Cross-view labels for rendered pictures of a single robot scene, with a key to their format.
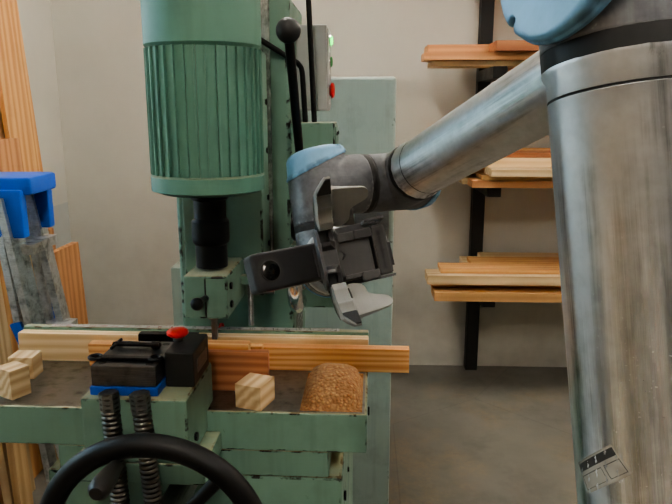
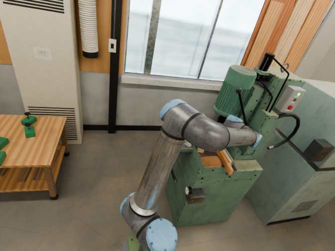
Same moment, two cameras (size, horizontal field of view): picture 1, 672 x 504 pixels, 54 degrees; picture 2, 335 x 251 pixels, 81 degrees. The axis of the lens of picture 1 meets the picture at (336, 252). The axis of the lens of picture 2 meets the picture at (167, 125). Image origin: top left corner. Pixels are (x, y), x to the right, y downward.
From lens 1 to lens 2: 96 cm
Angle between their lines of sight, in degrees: 63
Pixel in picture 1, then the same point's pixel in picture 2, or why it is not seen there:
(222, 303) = not seen: hidden behind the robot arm
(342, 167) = (233, 124)
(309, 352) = (220, 153)
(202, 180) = (216, 108)
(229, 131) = (224, 102)
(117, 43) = not seen: outside the picture
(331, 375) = (210, 158)
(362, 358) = (225, 163)
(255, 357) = not seen: hidden behind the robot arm
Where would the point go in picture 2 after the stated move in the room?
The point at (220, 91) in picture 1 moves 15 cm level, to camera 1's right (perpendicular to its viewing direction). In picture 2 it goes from (227, 94) to (239, 107)
